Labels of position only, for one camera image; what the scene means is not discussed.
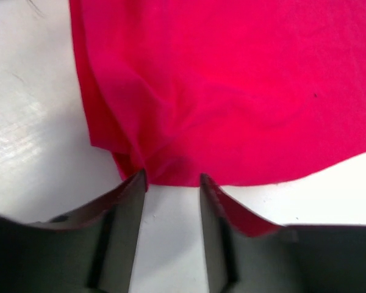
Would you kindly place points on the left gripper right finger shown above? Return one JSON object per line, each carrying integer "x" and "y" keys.
{"x": 245, "y": 252}

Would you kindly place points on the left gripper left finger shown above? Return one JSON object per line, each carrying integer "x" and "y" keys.
{"x": 89, "y": 249}

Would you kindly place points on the red t shirt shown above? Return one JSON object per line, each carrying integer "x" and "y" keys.
{"x": 249, "y": 92}

